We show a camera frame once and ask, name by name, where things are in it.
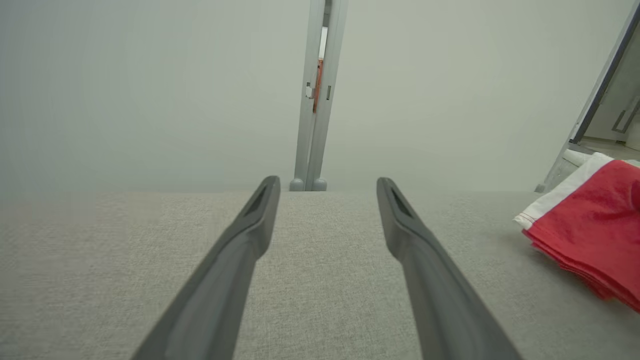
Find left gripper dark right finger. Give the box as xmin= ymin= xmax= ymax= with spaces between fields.
xmin=375 ymin=177 xmax=524 ymax=360

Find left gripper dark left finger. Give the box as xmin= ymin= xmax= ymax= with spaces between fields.
xmin=131 ymin=175 xmax=281 ymax=360

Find red shorts with white panel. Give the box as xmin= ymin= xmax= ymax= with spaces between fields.
xmin=514 ymin=152 xmax=640 ymax=314

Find grey cushion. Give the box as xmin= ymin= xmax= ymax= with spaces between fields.
xmin=0 ymin=190 xmax=640 ymax=360

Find grey metal post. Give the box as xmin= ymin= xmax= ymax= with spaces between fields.
xmin=289 ymin=0 xmax=351 ymax=193

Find orange strip behind post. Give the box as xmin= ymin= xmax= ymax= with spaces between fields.
xmin=313 ymin=58 xmax=325 ymax=114

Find grey door frame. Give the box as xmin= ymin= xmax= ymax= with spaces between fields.
xmin=534 ymin=0 xmax=640 ymax=194

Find grey door handle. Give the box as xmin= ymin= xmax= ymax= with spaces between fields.
xmin=612 ymin=94 xmax=640 ymax=135

